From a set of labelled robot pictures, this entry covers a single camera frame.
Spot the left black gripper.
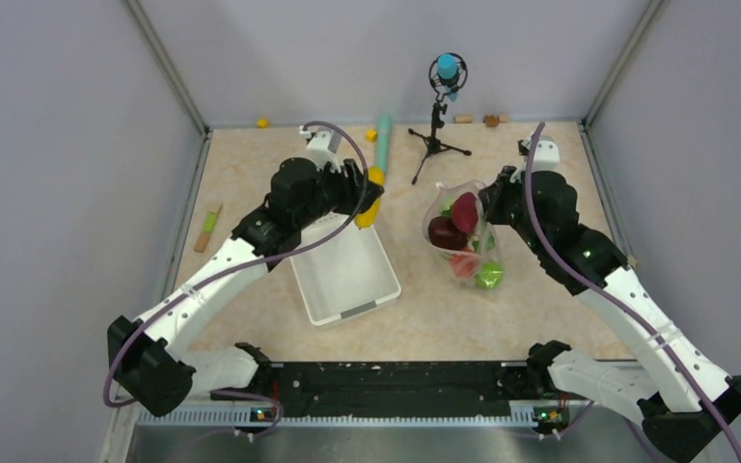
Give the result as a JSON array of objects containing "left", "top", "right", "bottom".
[{"left": 296, "top": 156, "right": 385, "bottom": 228}]

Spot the yellow toy banana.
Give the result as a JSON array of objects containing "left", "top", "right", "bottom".
[{"left": 354, "top": 166, "right": 386, "bottom": 230}]

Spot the dark red toy vegetable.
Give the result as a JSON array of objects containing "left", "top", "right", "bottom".
[{"left": 451, "top": 192, "right": 479, "bottom": 234}]

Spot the clear pink zip top bag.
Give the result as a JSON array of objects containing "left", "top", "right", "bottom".
[{"left": 422, "top": 180, "right": 505, "bottom": 290}]

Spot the dark purple toy mangosteen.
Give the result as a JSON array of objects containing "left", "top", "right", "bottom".
[{"left": 427, "top": 216, "right": 469, "bottom": 251}]

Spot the green toy apple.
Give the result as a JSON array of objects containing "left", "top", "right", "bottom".
[{"left": 475, "top": 260, "right": 505, "bottom": 289}]

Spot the red toy apple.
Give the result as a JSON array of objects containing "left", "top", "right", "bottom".
[{"left": 449, "top": 253, "right": 481, "bottom": 280}]

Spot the green toy napa cabbage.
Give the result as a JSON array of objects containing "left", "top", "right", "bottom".
[{"left": 470, "top": 233, "right": 496, "bottom": 253}]

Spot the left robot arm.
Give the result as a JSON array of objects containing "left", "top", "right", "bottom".
[{"left": 103, "top": 157, "right": 384, "bottom": 417}]

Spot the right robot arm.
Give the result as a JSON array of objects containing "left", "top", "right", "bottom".
[{"left": 479, "top": 166, "right": 741, "bottom": 462}]

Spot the teal cylindrical toy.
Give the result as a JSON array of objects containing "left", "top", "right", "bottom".
[{"left": 374, "top": 114, "right": 393, "bottom": 179}]

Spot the white perforated plastic basket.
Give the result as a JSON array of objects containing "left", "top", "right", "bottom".
[{"left": 289, "top": 214, "right": 401, "bottom": 328}]

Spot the brown wooden block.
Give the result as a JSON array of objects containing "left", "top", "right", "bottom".
[{"left": 482, "top": 114, "right": 510, "bottom": 128}]

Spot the black tripod microphone stand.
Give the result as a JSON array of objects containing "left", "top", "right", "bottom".
[{"left": 407, "top": 94, "right": 472, "bottom": 185}]

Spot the green and wood toy knife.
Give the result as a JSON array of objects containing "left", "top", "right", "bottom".
[{"left": 193, "top": 202, "right": 223, "bottom": 254}]

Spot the blue microphone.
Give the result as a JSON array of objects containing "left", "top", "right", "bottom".
[{"left": 428, "top": 53, "right": 468, "bottom": 102}]

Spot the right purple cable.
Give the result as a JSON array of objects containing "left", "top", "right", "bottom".
[{"left": 522, "top": 121, "right": 741, "bottom": 463}]

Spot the purple cable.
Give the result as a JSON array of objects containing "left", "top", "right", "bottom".
[
  {"left": 522, "top": 121, "right": 741, "bottom": 463},
  {"left": 102, "top": 121, "right": 371, "bottom": 442}
]

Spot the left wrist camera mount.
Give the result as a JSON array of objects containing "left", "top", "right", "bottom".
[{"left": 299, "top": 126, "right": 343, "bottom": 173}]

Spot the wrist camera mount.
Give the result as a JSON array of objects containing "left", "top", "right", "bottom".
[
  {"left": 517, "top": 135, "right": 561, "bottom": 172},
  {"left": 299, "top": 126, "right": 343, "bottom": 173}
]

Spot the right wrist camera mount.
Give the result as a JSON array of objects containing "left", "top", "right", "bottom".
[{"left": 517, "top": 135, "right": 561, "bottom": 172}]

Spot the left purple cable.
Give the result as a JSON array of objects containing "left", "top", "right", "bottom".
[{"left": 102, "top": 121, "right": 371, "bottom": 442}]

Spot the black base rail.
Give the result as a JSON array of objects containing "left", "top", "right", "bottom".
[{"left": 241, "top": 361, "right": 570, "bottom": 419}]

